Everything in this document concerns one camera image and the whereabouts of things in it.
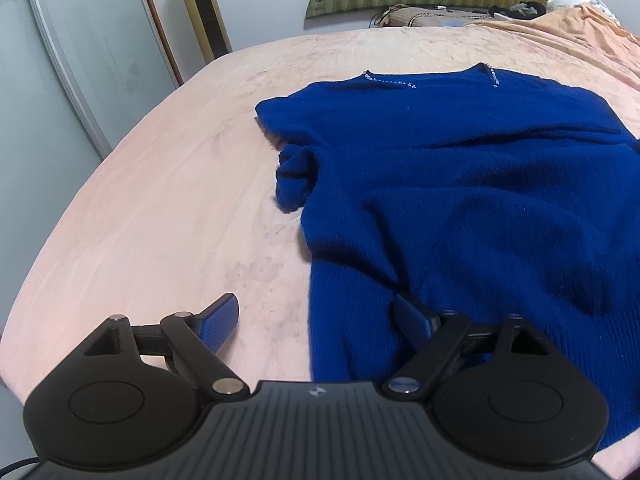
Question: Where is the blue rhinestone-neck sweater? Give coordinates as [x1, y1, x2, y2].
[256, 64, 639, 444]

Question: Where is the dark clothes pile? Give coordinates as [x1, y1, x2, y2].
[488, 1, 547, 21]

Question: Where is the pink bed sheet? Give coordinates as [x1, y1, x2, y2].
[1, 24, 639, 479]

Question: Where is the frosted floral wardrobe door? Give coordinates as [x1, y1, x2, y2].
[2, 0, 182, 157]

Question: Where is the beige striped pillow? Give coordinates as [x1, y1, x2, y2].
[374, 4, 492, 27]

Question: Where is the orange peach blanket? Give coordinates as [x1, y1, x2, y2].
[474, 4, 639, 90]

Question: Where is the white quilt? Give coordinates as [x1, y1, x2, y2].
[546, 0, 620, 25]

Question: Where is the gold tower fan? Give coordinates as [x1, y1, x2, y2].
[183, 0, 232, 63]

